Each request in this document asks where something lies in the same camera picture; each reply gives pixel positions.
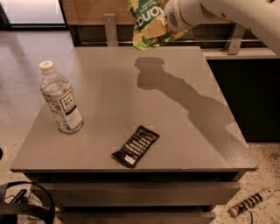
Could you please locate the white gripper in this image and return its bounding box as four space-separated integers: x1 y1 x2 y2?
141 0 223 39

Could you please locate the green rice chip bag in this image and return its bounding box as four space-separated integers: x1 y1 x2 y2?
127 0 186 51

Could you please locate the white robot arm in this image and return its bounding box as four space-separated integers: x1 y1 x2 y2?
137 0 280 55

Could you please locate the black rxbar chocolate bar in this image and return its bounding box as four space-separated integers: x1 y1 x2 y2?
111 125 160 168

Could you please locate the clear plastic tea bottle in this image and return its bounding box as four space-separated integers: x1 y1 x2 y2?
38 60 84 134

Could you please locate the grey table with drawers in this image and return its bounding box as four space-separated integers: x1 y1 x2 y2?
11 47 256 224

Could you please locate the left metal bracket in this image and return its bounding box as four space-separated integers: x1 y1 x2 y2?
103 13 118 46

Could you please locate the metal bracket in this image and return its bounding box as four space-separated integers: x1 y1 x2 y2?
103 13 118 46
225 24 246 55

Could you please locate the right metal bracket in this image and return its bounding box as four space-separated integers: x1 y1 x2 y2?
225 24 246 55

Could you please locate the black wire basket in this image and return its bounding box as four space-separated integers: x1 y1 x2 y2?
0 181 55 224

